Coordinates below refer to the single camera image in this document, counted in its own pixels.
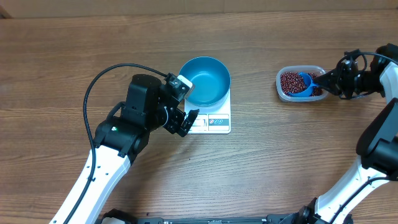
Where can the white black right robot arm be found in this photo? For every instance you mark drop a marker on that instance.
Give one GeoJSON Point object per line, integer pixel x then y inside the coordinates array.
{"type": "Point", "coordinates": [376, 161]}

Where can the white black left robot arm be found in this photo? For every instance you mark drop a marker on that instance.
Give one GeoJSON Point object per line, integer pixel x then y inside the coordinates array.
{"type": "Point", "coordinates": [150, 104]}

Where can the white digital kitchen scale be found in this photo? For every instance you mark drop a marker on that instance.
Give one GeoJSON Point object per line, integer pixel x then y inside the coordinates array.
{"type": "Point", "coordinates": [215, 119]}

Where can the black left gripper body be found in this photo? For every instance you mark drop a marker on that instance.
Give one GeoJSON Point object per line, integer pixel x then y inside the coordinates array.
{"type": "Point", "coordinates": [173, 121]}

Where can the blue plastic scoop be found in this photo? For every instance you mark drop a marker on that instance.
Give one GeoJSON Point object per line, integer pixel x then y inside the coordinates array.
{"type": "Point", "coordinates": [306, 87]}

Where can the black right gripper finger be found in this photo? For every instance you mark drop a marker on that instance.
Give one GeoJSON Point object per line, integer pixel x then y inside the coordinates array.
{"type": "Point", "coordinates": [329, 77]}
{"type": "Point", "coordinates": [330, 87]}

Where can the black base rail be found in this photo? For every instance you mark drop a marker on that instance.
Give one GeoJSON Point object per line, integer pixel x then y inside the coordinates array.
{"type": "Point", "coordinates": [217, 219]}

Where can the teal blue bowl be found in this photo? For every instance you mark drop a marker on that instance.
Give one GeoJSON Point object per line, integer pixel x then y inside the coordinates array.
{"type": "Point", "coordinates": [211, 78]}

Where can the clear plastic food container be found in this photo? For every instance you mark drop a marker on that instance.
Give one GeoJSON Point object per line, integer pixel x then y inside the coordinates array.
{"type": "Point", "coordinates": [300, 68]}

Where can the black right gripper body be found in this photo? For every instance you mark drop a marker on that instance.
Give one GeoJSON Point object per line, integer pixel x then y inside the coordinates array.
{"type": "Point", "coordinates": [349, 84]}

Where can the red adzuki beans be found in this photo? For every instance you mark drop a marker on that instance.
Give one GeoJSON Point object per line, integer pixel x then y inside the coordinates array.
{"type": "Point", "coordinates": [292, 82]}

